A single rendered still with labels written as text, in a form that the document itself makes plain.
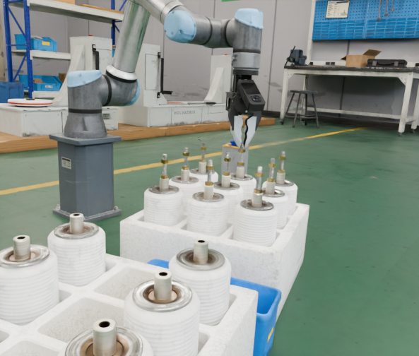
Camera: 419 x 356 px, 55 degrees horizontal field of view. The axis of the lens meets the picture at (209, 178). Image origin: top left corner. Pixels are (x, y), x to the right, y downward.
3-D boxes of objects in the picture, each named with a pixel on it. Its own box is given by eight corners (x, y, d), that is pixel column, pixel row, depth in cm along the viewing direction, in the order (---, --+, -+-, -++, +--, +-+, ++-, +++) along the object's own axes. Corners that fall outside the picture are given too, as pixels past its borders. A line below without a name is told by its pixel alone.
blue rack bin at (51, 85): (18, 89, 569) (16, 74, 564) (42, 90, 598) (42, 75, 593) (36, 91, 539) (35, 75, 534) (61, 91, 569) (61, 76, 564)
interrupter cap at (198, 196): (191, 203, 90) (191, 199, 90) (192, 193, 97) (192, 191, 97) (225, 204, 90) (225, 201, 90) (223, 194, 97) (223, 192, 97)
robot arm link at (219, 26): (188, 16, 111) (217, 13, 104) (215, 22, 119) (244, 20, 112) (187, 46, 113) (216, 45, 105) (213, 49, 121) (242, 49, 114)
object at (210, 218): (184, 276, 93) (186, 203, 89) (186, 258, 103) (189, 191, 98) (225, 277, 93) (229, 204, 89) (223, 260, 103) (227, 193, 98)
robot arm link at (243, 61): (265, 54, 106) (235, 51, 103) (263, 71, 107) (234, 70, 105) (254, 55, 113) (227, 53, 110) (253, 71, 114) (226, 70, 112)
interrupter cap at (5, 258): (-19, 263, 57) (-19, 258, 57) (23, 244, 64) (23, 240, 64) (20, 275, 54) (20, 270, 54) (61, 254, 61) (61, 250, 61)
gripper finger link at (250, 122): (248, 144, 118) (249, 113, 116) (255, 147, 113) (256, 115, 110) (237, 145, 117) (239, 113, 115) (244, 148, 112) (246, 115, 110)
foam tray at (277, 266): (119, 289, 100) (119, 221, 95) (186, 236, 135) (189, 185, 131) (272, 332, 86) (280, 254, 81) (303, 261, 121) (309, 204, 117)
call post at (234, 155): (216, 235, 137) (221, 146, 130) (223, 229, 144) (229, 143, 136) (236, 239, 135) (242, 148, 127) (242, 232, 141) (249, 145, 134)
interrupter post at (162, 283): (149, 299, 50) (150, 275, 49) (159, 291, 52) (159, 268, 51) (166, 304, 49) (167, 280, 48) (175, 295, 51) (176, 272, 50)
